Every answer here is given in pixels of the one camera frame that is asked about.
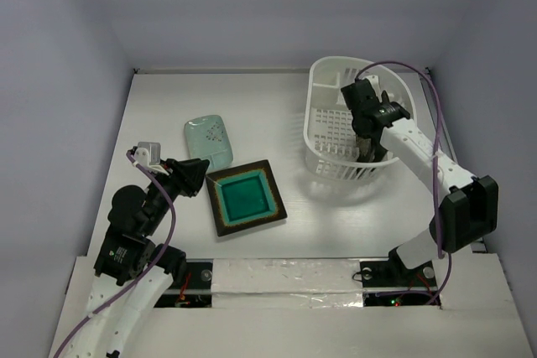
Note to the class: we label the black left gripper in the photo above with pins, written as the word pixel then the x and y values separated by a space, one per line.
pixel 189 173

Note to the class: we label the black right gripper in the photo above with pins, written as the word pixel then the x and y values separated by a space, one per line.
pixel 365 138

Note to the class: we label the black floral square plate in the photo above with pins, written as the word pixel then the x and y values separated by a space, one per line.
pixel 369 151

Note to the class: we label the light green rectangular plate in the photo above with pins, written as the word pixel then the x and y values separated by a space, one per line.
pixel 206 138

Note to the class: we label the teal square plate brown rim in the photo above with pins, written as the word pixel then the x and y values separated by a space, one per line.
pixel 244 197

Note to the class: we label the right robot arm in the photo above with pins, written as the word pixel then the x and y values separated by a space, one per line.
pixel 465 206

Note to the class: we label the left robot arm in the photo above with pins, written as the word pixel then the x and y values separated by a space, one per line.
pixel 131 272

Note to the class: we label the white plastic dish rack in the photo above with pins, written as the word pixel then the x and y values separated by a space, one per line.
pixel 340 141

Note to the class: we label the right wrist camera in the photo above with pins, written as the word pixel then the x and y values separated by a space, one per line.
pixel 374 81

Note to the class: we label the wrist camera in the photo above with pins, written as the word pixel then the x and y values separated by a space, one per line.
pixel 145 154
pixel 374 81

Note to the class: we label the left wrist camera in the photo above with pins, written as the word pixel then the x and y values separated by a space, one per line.
pixel 145 154

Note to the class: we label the foil covered front rail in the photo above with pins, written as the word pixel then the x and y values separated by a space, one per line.
pixel 285 284

